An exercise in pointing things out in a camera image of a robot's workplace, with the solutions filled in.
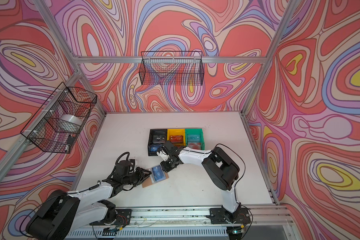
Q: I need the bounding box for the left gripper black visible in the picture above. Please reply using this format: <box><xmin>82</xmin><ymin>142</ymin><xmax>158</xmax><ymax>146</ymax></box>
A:
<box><xmin>120</xmin><ymin>167</ymin><xmax>152</xmax><ymax>188</ymax></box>

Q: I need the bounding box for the tan leather card holder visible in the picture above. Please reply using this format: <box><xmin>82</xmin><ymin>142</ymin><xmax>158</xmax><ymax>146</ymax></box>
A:
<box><xmin>142</xmin><ymin>165</ymin><xmax>169</xmax><ymax>188</ymax></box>

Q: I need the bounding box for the blue VIP credit card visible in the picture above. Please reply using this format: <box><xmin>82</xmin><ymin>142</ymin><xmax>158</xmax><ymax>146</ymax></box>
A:
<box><xmin>152</xmin><ymin>165</ymin><xmax>166</xmax><ymax>182</ymax></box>

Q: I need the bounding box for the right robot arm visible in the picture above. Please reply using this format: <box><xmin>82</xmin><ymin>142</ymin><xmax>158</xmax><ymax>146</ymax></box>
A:
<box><xmin>157</xmin><ymin>141</ymin><xmax>251</xmax><ymax>226</ymax></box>

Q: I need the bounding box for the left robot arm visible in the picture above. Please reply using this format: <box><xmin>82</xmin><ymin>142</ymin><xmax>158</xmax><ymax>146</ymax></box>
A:
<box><xmin>22</xmin><ymin>152</ymin><xmax>152</xmax><ymax>240</ymax></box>

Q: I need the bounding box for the blue card in bin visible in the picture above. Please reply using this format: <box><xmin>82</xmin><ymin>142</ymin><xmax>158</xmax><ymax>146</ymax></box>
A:
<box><xmin>150</xmin><ymin>144</ymin><xmax>162</xmax><ymax>152</ymax></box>

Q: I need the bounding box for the red card upper yellow bin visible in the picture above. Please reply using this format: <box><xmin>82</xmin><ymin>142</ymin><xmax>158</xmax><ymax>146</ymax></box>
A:
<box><xmin>169</xmin><ymin>135</ymin><xmax>184</xmax><ymax>143</ymax></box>

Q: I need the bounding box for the red white card green bin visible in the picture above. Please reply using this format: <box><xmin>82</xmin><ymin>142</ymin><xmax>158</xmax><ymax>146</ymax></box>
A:
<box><xmin>188</xmin><ymin>142</ymin><xmax>202</xmax><ymax>150</ymax></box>

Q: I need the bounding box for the teal card in green bin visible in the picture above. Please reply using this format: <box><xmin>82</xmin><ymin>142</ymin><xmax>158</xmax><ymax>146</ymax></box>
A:
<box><xmin>187</xmin><ymin>134</ymin><xmax>201</xmax><ymax>143</ymax></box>

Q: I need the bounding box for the black storage bin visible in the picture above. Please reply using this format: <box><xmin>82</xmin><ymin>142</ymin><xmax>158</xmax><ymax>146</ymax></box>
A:
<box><xmin>147</xmin><ymin>129</ymin><xmax>168</xmax><ymax>157</ymax></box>

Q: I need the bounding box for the yellow storage bin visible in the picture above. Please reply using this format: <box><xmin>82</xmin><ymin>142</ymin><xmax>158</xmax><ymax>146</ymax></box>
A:
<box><xmin>167</xmin><ymin>129</ymin><xmax>186</xmax><ymax>147</ymax></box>

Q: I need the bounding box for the green storage bin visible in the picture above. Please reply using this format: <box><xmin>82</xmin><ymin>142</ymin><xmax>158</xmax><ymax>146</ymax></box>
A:
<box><xmin>185</xmin><ymin>129</ymin><xmax>205</xmax><ymax>150</ymax></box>

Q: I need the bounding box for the small black device in basket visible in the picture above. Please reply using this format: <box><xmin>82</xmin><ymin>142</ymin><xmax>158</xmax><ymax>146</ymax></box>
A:
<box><xmin>66</xmin><ymin>135</ymin><xmax>75</xmax><ymax>148</ymax></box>

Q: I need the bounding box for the grey tape roll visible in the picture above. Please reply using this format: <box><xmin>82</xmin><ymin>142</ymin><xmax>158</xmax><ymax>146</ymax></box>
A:
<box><xmin>58</xmin><ymin>114</ymin><xmax>83</xmax><ymax>133</ymax></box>

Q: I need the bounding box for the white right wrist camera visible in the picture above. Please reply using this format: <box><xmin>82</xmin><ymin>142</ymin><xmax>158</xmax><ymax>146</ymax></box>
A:
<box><xmin>157</xmin><ymin>150</ymin><xmax>169</xmax><ymax>161</ymax></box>

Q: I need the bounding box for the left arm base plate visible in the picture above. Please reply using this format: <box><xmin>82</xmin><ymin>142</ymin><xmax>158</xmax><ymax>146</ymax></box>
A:
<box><xmin>90</xmin><ymin>209</ymin><xmax>132</xmax><ymax>227</ymax></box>

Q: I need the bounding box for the aluminium front rail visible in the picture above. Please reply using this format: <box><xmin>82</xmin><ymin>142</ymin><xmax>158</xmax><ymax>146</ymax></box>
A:
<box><xmin>68</xmin><ymin>204</ymin><xmax>297</xmax><ymax>233</ymax></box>

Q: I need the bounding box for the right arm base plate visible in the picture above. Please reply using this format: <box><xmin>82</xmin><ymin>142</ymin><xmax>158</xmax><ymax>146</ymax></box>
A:
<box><xmin>206</xmin><ymin>206</ymin><xmax>251</xmax><ymax>226</ymax></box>

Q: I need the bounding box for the back wall wire basket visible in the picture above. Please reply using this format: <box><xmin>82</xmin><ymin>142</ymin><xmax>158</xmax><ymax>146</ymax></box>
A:
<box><xmin>139</xmin><ymin>51</ymin><xmax>205</xmax><ymax>86</ymax></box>

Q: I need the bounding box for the wall wire basket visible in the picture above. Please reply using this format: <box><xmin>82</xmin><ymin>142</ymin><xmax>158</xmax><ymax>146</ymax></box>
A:
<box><xmin>21</xmin><ymin>83</ymin><xmax>98</xmax><ymax>154</ymax></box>
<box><xmin>139</xmin><ymin>51</ymin><xmax>205</xmax><ymax>86</ymax></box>

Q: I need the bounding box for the left wall wire basket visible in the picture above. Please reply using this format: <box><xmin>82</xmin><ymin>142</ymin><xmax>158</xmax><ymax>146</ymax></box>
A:
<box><xmin>21</xmin><ymin>83</ymin><xmax>98</xmax><ymax>154</ymax></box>

